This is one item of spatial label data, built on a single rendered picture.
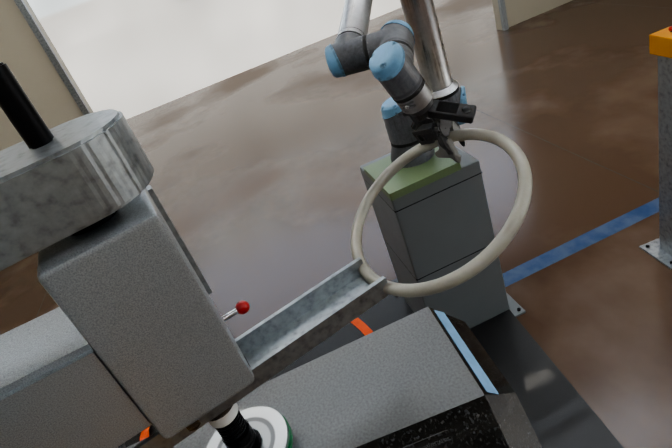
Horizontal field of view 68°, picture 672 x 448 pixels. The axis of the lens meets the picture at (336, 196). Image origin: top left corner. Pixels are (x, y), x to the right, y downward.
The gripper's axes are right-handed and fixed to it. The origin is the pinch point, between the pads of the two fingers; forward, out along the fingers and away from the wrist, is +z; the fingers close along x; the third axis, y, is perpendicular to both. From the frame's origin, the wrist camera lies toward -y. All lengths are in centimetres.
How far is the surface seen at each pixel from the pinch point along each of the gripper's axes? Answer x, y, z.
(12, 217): 72, 15, -76
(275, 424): 79, 32, 0
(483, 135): 3.5, -10.4, -7.2
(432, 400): 62, 3, 18
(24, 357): 87, 33, -58
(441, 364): 52, 5, 21
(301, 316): 56, 24, -12
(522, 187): 22.1, -23.2, -7.5
